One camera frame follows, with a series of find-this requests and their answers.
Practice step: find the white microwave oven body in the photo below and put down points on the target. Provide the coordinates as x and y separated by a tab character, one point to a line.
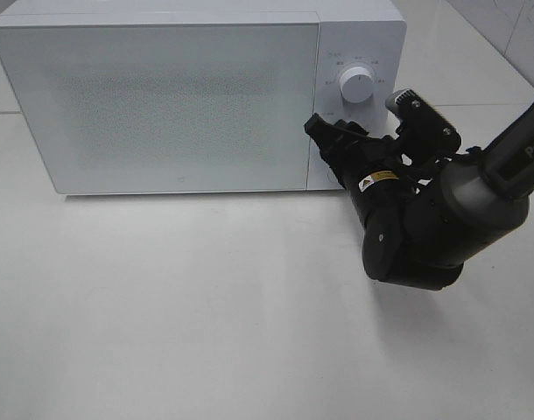
371	33

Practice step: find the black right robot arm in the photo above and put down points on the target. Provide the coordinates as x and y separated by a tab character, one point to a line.
426	206

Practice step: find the white round door-release button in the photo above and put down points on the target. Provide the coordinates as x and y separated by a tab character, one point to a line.
332	180

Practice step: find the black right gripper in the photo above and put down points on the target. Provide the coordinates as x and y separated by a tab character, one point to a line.
348	148

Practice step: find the white upper microwave knob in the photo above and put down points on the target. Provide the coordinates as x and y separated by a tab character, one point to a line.
357	83

